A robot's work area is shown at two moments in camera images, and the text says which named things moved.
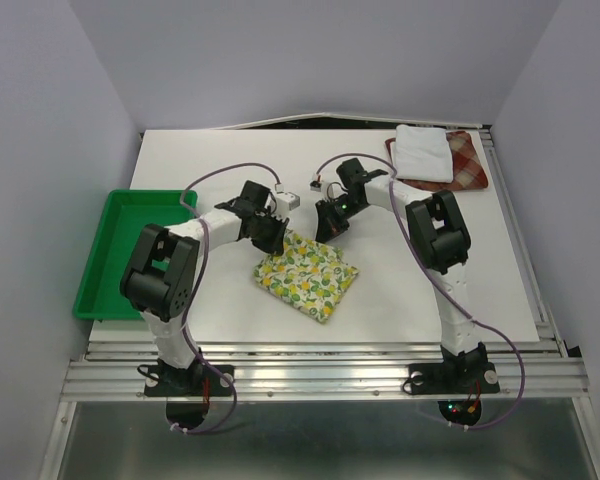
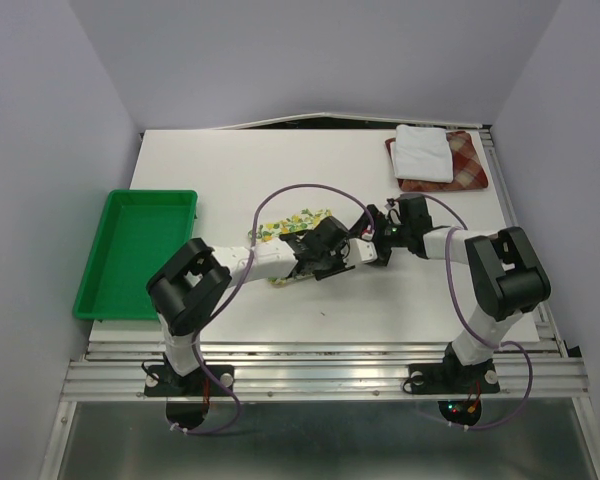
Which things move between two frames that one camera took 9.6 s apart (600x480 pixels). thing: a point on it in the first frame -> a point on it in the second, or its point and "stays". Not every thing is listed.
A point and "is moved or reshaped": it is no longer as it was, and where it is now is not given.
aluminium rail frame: (547, 371) stays
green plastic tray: (126, 214) stays
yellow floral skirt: (308, 276) is moved or reshaped
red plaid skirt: (468, 169) stays
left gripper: (274, 246) -> (341, 252)
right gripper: (328, 225) -> (379, 219)
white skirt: (422, 153) stays
